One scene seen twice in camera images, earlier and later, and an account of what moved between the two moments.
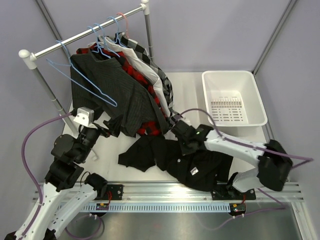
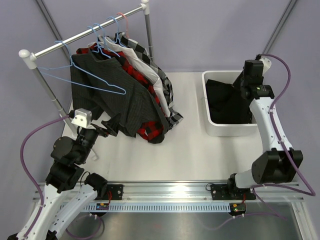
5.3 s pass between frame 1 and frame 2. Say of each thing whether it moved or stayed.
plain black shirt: moved
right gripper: moved
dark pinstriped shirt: stayed
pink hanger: stayed
